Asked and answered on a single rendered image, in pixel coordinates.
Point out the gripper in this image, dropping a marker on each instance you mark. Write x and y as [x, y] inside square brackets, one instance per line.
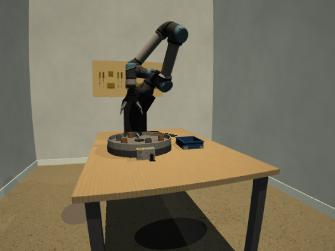
[132, 97]

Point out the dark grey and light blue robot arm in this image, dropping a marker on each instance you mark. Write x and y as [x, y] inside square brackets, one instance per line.
[177, 35]

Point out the blue rectangular crate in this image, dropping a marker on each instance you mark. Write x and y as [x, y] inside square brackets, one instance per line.
[189, 142]

